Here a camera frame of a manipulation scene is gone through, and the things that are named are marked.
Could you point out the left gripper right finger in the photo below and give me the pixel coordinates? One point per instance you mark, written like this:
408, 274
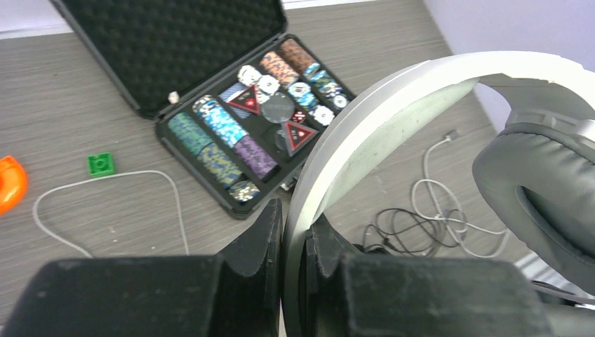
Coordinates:
350, 293

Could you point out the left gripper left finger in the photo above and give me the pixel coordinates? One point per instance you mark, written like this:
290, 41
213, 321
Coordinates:
234, 292

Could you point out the large white gaming headphones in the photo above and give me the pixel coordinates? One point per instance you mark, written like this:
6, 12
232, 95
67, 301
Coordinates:
536, 175

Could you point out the black on-ear headphones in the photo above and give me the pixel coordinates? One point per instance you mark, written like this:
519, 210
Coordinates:
403, 232

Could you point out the small white headphones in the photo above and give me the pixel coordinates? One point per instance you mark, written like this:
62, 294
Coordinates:
131, 213

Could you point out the red triangle card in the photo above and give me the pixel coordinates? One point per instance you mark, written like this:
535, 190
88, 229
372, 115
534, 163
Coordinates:
296, 136
247, 100

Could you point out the green toy brick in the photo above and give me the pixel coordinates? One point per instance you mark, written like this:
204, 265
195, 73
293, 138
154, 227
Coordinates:
100, 165

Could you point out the round silver dealer button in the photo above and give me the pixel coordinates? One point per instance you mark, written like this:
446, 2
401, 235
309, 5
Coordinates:
278, 109

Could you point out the black poker chip case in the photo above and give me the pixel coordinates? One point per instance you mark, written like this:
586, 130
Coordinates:
177, 63

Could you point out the orange curved plastic piece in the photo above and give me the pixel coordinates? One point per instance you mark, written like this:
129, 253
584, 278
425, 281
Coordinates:
14, 183

